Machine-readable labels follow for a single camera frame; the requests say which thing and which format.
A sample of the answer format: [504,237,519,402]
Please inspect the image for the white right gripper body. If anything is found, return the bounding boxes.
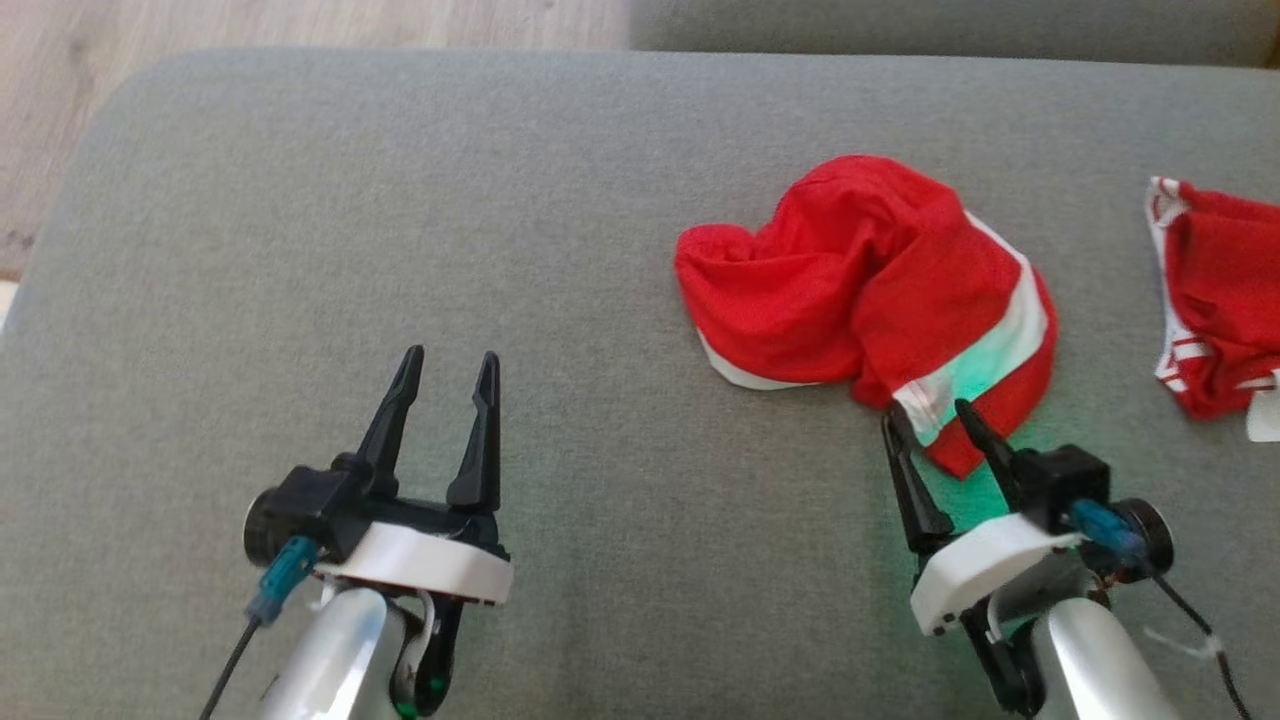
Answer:
[909,513,1086,638]

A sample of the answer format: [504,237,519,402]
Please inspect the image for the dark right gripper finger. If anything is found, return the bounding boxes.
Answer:
[880,404,955,557]
[954,397,1032,512]

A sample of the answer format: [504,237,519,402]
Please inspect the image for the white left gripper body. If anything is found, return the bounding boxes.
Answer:
[314,498,515,606]

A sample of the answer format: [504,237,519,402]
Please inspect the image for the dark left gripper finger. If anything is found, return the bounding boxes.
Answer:
[446,352,502,514]
[354,345,426,499]

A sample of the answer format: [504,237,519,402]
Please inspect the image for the red shorts with white stripe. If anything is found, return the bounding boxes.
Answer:
[674,154,1060,480]

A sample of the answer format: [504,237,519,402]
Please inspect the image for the red jersey with number print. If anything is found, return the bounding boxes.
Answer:
[1144,177,1280,443]

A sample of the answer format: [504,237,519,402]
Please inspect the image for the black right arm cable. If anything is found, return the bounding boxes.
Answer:
[1068,498,1253,720]

